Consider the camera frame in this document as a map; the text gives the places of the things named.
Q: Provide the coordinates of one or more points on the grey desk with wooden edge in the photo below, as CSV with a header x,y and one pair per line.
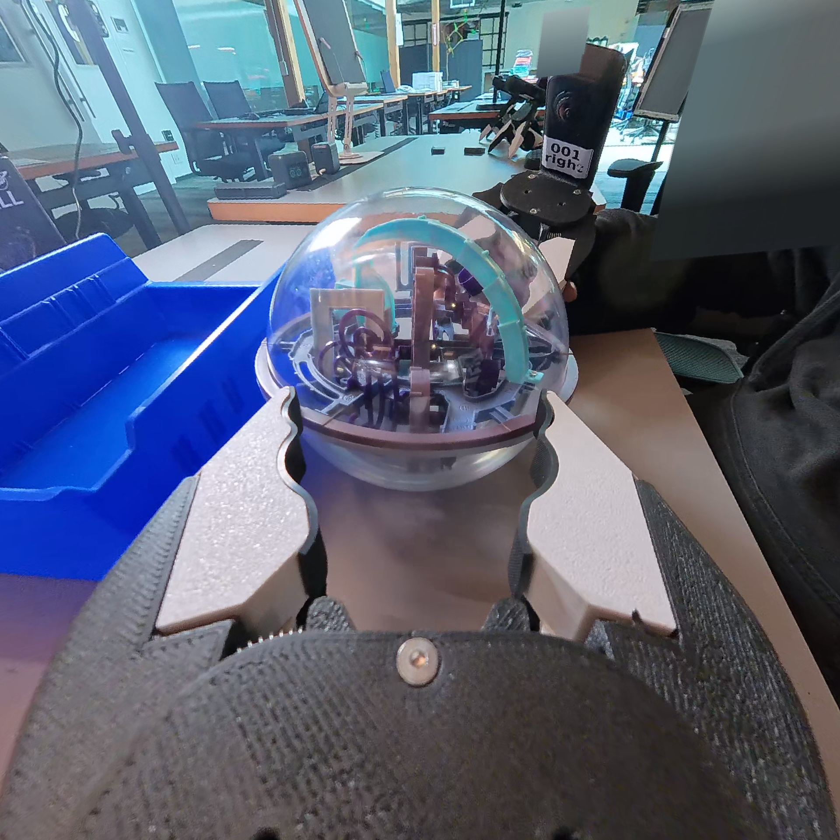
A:
x,y
394,171

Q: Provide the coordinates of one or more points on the person's black sweatshirt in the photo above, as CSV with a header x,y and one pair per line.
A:
x,y
788,460

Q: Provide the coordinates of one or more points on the black charger block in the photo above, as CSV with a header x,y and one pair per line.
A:
x,y
295,168

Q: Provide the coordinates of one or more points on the clear plastic maze ball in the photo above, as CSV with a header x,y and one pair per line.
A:
x,y
420,328

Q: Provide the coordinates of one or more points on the white figure stand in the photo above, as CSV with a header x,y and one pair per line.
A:
x,y
348,125

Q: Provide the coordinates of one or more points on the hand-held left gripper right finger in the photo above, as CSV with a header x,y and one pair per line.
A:
x,y
597,538

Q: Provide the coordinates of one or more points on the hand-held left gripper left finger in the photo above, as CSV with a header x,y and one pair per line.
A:
x,y
236,538

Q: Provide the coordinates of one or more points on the flat black box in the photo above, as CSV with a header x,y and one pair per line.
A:
x,y
252,190

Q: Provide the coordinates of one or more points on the person's right forearm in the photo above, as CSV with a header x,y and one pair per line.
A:
x,y
696,282

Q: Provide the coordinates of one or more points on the dark blue cardboard box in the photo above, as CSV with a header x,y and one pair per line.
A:
x,y
26,217

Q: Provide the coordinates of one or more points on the blue plastic bin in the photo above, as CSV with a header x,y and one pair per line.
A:
x,y
105,407

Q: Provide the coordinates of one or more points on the black strip on table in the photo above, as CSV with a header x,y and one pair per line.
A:
x,y
217,260

